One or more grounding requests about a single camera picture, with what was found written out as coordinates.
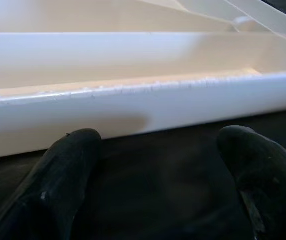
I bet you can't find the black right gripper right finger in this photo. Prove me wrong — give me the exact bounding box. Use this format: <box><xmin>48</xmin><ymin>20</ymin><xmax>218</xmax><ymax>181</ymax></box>
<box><xmin>216</xmin><ymin>124</ymin><xmax>286</xmax><ymax>240</ymax></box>

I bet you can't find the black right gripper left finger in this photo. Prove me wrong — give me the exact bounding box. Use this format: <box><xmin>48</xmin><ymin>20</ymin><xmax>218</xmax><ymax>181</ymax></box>
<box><xmin>0</xmin><ymin>128</ymin><xmax>102</xmax><ymax>240</ymax></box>

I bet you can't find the white plastic children table top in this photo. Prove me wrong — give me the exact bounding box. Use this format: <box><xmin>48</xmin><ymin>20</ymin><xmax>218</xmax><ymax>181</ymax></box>
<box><xmin>0</xmin><ymin>0</ymin><xmax>286</xmax><ymax>161</ymax></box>

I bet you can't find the black plastic table cover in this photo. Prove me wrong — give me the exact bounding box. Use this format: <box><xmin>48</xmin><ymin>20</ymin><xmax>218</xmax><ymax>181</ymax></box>
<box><xmin>0</xmin><ymin>0</ymin><xmax>286</xmax><ymax>240</ymax></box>

